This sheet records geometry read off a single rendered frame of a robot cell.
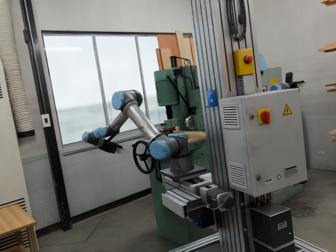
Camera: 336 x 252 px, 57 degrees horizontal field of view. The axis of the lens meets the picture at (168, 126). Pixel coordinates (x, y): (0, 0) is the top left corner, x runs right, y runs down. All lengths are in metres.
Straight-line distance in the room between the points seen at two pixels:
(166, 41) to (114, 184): 2.05
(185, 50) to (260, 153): 3.25
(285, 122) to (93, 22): 2.84
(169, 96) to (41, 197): 1.77
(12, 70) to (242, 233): 2.49
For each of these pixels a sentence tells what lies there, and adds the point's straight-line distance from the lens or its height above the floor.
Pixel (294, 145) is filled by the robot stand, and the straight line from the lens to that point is 1.64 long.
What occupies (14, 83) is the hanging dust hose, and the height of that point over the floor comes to 1.60.
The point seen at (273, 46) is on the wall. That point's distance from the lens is 4.71.
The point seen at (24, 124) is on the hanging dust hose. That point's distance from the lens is 3.26.
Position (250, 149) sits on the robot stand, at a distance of 1.46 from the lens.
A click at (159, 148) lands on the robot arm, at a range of 1.74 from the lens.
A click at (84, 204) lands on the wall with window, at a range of 3.76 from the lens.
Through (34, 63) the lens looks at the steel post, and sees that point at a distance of 3.46.
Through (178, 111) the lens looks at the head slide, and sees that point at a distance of 2.75.
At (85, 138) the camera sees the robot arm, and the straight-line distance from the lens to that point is 2.27.
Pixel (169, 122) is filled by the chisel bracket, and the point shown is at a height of 1.05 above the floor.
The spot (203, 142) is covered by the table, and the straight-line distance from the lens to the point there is 2.46.
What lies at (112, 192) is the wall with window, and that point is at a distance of 3.90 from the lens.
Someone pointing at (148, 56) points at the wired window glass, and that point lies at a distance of 4.32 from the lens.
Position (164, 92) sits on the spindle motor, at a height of 1.31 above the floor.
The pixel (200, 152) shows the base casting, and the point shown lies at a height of 0.75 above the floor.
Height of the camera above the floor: 1.29
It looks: 6 degrees down
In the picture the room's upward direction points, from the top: 8 degrees counter-clockwise
